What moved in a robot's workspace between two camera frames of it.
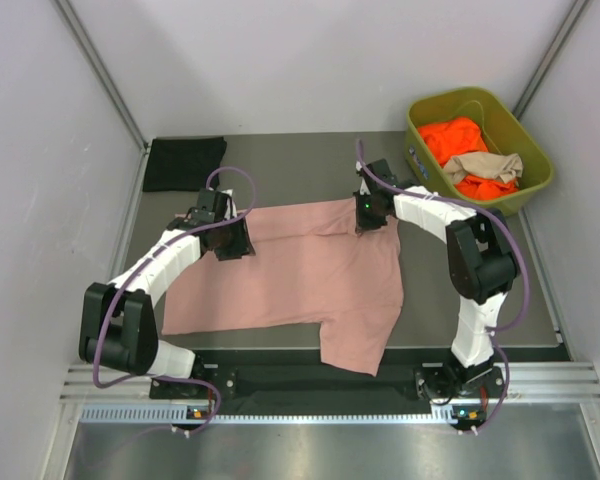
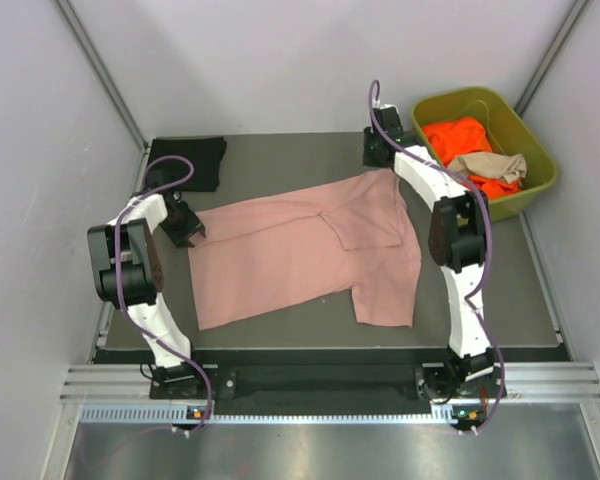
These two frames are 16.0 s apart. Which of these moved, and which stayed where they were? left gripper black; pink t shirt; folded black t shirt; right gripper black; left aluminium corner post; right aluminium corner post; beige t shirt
Moved: left gripper black; pink t shirt; right gripper black
Stayed: folded black t shirt; beige t shirt; right aluminium corner post; left aluminium corner post
